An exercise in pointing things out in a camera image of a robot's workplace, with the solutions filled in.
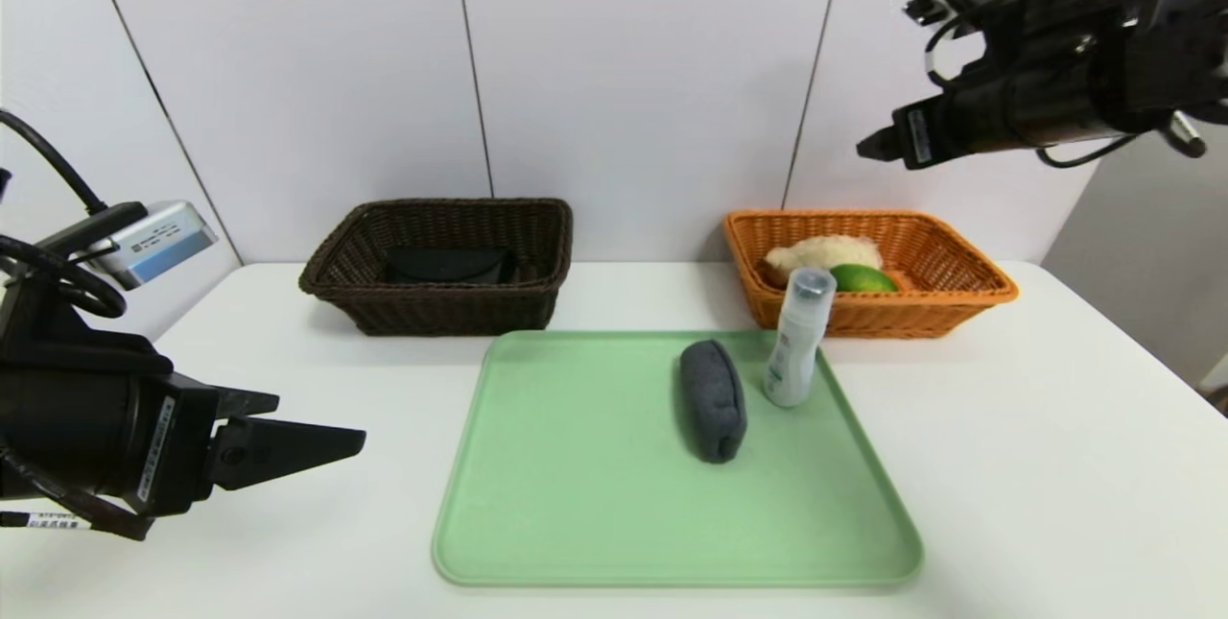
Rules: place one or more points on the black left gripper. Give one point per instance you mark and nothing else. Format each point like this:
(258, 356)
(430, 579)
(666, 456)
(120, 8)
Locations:
(177, 451)

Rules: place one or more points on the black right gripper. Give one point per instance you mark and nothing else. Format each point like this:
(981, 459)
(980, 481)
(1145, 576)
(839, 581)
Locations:
(916, 136)

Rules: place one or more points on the green lime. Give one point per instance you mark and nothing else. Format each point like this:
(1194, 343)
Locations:
(863, 279)

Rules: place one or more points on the grey fabric pouch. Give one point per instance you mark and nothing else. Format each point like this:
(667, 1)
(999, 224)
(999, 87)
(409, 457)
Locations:
(713, 398)

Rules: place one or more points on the orange wicker basket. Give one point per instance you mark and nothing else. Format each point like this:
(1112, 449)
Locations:
(911, 317)

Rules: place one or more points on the dark brown wicker basket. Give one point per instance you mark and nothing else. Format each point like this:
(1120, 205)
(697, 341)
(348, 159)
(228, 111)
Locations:
(451, 312)

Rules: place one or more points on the white bottle with clear cap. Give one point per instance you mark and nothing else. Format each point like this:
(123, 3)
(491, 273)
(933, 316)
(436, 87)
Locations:
(796, 350)

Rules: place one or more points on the light green plastic tray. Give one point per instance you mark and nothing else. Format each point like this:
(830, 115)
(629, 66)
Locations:
(576, 504)

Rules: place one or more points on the light grey left wrist camera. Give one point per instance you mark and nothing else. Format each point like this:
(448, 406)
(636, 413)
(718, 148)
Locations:
(158, 240)

